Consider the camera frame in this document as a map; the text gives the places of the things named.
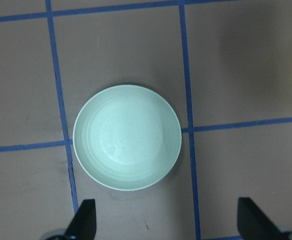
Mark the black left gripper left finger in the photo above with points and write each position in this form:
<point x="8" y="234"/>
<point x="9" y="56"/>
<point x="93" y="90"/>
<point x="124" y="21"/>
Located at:
<point x="83" y="224"/>

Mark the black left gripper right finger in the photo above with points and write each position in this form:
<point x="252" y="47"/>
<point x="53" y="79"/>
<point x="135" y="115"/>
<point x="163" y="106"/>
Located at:
<point x="252" y="223"/>

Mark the light green bowl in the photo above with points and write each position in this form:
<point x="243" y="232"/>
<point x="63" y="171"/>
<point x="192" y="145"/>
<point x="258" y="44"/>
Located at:
<point x="127" y="137"/>

